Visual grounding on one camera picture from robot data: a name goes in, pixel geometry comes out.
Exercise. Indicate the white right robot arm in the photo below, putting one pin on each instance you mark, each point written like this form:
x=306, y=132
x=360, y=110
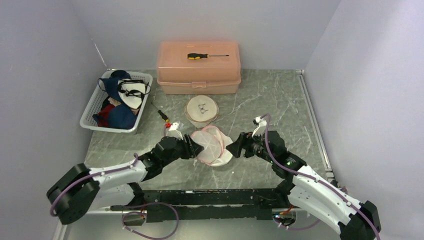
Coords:
x=302, y=187

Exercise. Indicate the beige lace bra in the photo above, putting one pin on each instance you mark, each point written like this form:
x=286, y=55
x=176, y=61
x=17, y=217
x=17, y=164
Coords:
x=116, y=103

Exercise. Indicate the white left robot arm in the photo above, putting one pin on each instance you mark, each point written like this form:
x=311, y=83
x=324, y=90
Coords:
x=83, y=189

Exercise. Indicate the white mesh bag red zipper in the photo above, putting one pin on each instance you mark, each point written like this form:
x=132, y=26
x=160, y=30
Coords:
x=214, y=142

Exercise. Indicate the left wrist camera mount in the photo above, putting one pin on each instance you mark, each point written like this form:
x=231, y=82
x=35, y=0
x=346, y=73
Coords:
x=174, y=130

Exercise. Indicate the small yellow black screwdriver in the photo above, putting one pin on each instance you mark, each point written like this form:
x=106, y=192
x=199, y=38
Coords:
x=161, y=113

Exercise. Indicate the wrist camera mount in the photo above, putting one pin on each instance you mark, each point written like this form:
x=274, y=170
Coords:
x=260, y=124
x=174, y=130

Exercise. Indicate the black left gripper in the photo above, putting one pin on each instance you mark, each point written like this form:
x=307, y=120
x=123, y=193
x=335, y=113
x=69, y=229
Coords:
x=191, y=148

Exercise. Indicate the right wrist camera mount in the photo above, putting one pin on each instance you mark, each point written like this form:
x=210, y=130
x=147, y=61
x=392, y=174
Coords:
x=260, y=124

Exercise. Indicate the pink plastic storage box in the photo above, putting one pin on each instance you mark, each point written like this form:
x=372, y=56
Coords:
x=178, y=75

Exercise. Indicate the red bra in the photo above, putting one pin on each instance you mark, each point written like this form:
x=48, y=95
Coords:
x=101, y=118

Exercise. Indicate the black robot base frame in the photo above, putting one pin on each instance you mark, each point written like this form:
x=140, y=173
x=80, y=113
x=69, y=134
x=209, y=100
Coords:
x=164, y=205

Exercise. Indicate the navy blue bra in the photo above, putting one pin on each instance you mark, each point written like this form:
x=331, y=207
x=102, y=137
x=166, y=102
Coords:
x=120, y=117

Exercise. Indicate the beige mesh laundry bag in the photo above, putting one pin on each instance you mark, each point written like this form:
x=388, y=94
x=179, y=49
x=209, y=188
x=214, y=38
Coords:
x=201, y=110

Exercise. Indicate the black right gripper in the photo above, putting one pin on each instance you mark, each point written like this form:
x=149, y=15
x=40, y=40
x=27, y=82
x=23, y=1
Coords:
x=236, y=147

